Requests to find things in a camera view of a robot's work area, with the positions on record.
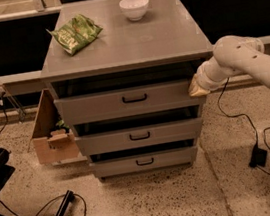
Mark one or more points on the black top drawer handle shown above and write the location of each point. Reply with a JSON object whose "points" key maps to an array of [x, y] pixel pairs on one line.
{"points": [[137, 99]]}

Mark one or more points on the grey drawer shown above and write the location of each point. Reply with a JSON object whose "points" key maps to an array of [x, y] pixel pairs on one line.
{"points": [[139, 137], [108, 105], [144, 162]]}

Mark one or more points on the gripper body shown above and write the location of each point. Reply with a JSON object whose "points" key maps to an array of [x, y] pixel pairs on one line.
{"points": [[203, 77]]}

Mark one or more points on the white ceramic bowl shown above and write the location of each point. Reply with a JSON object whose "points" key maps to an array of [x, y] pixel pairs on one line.
{"points": [[134, 10]]}

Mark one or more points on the grey top drawer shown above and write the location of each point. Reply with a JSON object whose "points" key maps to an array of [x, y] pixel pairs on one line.
{"points": [[108, 105]]}

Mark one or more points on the black power adapter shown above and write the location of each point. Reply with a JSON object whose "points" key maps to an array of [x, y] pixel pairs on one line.
{"points": [[258, 157]]}

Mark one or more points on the grey middle drawer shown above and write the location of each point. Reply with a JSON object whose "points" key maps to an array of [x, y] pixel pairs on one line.
{"points": [[139, 137]]}

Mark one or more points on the brown cardboard box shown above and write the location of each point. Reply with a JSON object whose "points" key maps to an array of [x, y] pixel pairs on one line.
{"points": [[52, 143]]}

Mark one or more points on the green snack bag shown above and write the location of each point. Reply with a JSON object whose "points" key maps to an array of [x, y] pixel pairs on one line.
{"points": [[76, 34]]}

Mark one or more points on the grey bottom drawer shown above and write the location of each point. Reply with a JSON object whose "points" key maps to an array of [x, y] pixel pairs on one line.
{"points": [[144, 162]]}

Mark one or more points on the grey drawer cabinet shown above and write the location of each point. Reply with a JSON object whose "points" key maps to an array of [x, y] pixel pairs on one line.
{"points": [[126, 80]]}

